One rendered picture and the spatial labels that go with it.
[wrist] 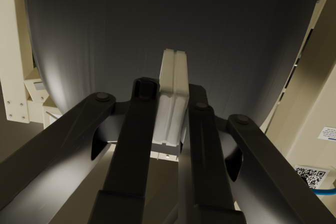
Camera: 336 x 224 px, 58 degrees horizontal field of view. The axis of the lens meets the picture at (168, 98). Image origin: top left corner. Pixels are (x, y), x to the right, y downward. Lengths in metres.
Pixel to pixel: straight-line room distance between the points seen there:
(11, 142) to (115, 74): 3.60
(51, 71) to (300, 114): 0.47
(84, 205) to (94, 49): 2.94
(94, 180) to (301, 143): 2.89
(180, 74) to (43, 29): 0.19
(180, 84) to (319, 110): 0.49
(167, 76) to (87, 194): 3.14
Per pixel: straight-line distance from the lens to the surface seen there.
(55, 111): 0.98
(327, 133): 0.66
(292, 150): 0.67
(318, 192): 0.74
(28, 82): 1.14
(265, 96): 0.34
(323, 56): 0.61
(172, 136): 0.15
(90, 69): 0.32
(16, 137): 3.94
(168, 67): 0.17
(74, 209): 3.18
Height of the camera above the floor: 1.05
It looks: 34 degrees up
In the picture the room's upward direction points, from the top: 169 degrees counter-clockwise
